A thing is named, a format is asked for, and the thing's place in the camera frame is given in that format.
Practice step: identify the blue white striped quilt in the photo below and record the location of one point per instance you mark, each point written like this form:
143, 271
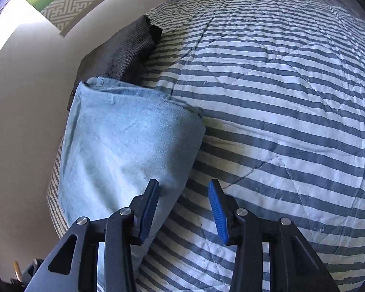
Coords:
276, 97

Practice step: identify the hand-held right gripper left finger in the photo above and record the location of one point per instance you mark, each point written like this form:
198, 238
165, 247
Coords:
147, 216

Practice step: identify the landscape wall poster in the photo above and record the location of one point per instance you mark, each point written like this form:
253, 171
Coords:
79, 3

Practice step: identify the light blue jeans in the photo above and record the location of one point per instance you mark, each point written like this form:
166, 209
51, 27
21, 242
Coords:
124, 143

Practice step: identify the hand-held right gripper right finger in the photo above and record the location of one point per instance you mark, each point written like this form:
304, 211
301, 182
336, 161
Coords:
219, 216

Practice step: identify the folded dark grey pants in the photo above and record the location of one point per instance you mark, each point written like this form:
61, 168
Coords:
118, 54

